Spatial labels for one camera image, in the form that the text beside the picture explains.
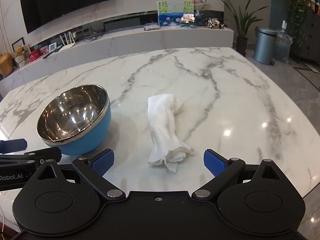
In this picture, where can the teddy bear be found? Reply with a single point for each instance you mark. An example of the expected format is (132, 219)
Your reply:
(20, 55)

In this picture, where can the dark cabinet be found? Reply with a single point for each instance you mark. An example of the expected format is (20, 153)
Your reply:
(310, 37)

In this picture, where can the black photo frame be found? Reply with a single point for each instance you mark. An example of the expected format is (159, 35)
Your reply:
(18, 42)

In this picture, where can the round paper fan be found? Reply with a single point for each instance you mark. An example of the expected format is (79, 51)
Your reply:
(201, 3)

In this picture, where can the panda toys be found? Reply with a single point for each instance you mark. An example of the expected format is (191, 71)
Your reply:
(214, 23)

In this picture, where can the white towel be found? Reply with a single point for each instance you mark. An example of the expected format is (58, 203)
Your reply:
(160, 122)

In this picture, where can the grey trash can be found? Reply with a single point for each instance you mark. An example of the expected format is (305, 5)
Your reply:
(264, 46)

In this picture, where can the black remote control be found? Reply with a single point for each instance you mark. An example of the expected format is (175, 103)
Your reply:
(48, 54)

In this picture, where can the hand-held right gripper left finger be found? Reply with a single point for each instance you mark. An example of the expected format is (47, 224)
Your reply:
(103, 163)

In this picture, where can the flower gift box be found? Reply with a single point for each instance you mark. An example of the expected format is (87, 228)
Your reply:
(187, 20)

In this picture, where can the small white display clock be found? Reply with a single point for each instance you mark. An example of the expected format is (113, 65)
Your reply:
(53, 47)

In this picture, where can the red box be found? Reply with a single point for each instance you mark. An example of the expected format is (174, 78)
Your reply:
(33, 56)

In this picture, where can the clear water jug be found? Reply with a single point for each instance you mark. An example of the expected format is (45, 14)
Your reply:
(283, 45)

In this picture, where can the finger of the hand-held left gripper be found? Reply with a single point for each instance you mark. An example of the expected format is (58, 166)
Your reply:
(13, 145)
(47, 153)

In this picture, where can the potted long-leaf plant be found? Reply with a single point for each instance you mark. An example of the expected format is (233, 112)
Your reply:
(241, 42)

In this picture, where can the blue steel-lined bowl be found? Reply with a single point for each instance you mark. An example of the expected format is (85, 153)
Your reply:
(72, 115)

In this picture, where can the lotus pond painting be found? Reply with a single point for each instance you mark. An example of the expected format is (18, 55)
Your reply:
(168, 15)

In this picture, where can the black audio box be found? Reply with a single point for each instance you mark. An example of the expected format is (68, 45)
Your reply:
(120, 25)

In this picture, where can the white set-top box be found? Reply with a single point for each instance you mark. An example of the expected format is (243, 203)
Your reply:
(151, 27)

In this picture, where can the white router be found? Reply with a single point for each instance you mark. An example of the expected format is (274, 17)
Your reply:
(68, 44)

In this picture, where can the glass jar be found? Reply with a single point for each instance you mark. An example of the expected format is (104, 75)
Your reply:
(200, 18)

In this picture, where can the black television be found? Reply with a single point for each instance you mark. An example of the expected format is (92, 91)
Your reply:
(62, 2)

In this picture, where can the trailing green plant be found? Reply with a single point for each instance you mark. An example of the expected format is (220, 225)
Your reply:
(295, 5)

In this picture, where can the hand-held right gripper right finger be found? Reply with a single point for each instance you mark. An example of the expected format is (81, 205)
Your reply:
(213, 163)

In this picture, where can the golden gourd ornament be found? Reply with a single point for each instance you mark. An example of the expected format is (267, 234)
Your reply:
(5, 63)

